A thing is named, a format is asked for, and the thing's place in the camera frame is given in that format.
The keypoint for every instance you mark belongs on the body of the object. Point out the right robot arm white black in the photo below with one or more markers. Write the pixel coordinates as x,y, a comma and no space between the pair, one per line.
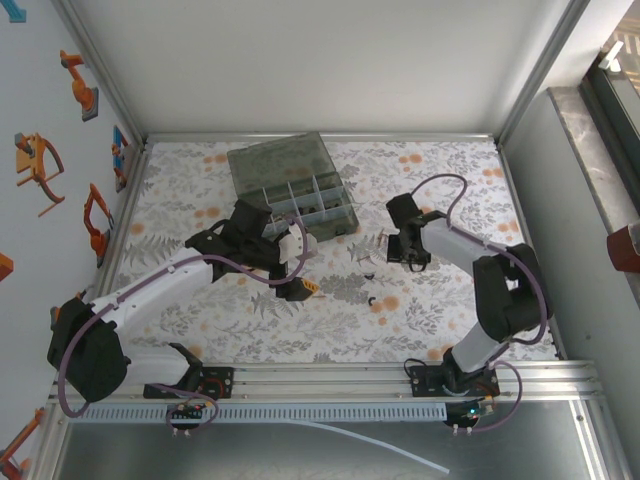
460,245

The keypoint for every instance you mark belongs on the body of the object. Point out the transparent grey compartment organizer box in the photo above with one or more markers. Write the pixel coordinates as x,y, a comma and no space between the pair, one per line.
280,160

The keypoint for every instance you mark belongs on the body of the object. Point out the blue machine wall sticker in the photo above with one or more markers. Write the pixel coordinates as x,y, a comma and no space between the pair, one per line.
15,12

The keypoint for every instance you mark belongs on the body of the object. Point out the blue orange gantry wall sticker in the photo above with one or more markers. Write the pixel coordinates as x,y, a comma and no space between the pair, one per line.
119,157

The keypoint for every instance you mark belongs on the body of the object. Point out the aluminium frame rail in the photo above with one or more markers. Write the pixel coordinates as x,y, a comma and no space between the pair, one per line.
400,136
126,210

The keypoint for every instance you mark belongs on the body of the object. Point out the wide aluminium base rail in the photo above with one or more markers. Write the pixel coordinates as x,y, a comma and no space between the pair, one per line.
325,382

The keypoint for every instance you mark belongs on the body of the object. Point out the floral printed tablecloth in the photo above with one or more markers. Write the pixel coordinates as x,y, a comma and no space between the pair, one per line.
350,330

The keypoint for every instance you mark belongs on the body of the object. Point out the small circuit board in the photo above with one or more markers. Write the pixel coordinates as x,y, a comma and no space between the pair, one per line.
192,411
472,412

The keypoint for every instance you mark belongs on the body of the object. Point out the dark window frame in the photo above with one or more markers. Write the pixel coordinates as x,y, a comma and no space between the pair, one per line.
615,110

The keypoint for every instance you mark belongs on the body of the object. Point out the small silver screw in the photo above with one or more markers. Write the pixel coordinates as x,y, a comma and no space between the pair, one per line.
383,236

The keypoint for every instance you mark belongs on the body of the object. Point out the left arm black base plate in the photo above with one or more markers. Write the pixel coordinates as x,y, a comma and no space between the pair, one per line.
222,382

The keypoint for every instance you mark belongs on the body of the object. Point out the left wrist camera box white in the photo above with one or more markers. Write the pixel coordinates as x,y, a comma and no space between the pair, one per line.
296,245

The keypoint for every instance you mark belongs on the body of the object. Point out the aluminium frame post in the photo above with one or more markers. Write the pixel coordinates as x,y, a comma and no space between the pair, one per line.
542,65
102,65

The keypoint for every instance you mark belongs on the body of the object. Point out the grey stone window ledge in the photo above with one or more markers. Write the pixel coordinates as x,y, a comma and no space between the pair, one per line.
590,150

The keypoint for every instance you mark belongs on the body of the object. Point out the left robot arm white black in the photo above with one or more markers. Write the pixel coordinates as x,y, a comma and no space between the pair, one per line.
150,290

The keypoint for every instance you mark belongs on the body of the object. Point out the orange grey claw wall sticker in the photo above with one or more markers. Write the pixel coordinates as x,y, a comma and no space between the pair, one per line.
35,160

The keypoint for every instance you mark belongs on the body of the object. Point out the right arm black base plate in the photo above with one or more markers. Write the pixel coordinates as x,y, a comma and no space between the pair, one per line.
422,380

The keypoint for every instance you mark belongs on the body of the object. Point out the orange block wall sticker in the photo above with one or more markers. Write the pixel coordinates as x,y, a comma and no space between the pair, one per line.
4,265

